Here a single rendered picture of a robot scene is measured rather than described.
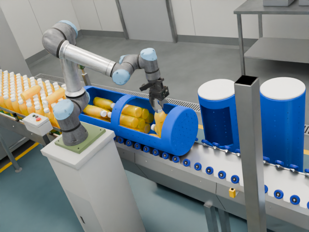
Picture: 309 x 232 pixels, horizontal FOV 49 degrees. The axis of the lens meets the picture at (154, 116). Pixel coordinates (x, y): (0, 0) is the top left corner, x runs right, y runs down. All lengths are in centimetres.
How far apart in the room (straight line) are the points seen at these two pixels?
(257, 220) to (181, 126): 68
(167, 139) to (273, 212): 64
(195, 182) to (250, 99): 96
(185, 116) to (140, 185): 150
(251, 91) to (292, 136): 137
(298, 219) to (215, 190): 43
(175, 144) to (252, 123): 81
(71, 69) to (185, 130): 72
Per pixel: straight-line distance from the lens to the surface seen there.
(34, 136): 300
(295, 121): 237
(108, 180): 211
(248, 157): 126
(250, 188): 137
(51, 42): 171
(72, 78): 192
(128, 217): 239
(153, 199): 312
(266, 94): 229
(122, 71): 160
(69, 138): 196
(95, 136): 198
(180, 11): 591
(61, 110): 189
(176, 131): 186
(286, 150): 249
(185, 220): 290
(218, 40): 573
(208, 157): 199
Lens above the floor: 223
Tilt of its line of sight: 32 degrees down
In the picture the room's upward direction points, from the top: 14 degrees counter-clockwise
